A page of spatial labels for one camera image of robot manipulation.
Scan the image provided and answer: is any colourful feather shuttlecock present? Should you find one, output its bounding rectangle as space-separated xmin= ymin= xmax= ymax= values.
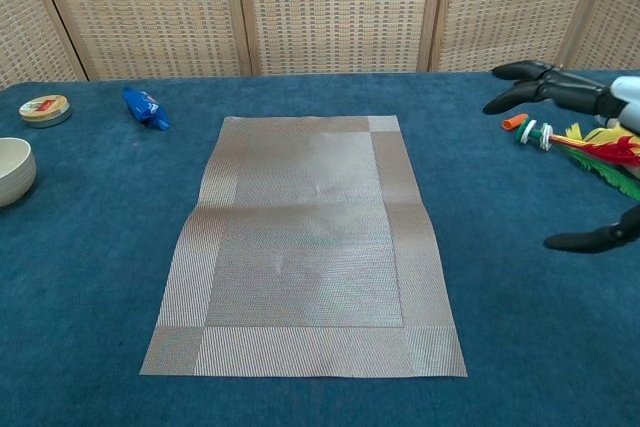
xmin=517 ymin=119 xmax=640 ymax=201

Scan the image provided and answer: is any woven bamboo folding screen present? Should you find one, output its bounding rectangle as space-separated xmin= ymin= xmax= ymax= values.
xmin=0 ymin=0 xmax=640 ymax=91

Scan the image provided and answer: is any blue snack packet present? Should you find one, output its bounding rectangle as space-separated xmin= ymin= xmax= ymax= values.
xmin=122 ymin=86 xmax=171 ymax=132

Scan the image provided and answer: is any grey woven placemat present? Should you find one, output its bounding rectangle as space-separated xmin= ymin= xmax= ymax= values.
xmin=138 ymin=115 xmax=469 ymax=379

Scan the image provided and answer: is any round tin with red label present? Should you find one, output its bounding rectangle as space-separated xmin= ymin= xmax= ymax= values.
xmin=18 ymin=95 xmax=73 ymax=129

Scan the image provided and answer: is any blue carpet table cover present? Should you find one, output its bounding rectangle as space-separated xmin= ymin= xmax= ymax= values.
xmin=0 ymin=69 xmax=640 ymax=427

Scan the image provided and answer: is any white bowl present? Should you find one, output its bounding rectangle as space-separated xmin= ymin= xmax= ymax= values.
xmin=0 ymin=137 xmax=38 ymax=208

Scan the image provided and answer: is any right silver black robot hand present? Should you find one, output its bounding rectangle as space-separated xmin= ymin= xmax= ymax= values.
xmin=482 ymin=60 xmax=640 ymax=254

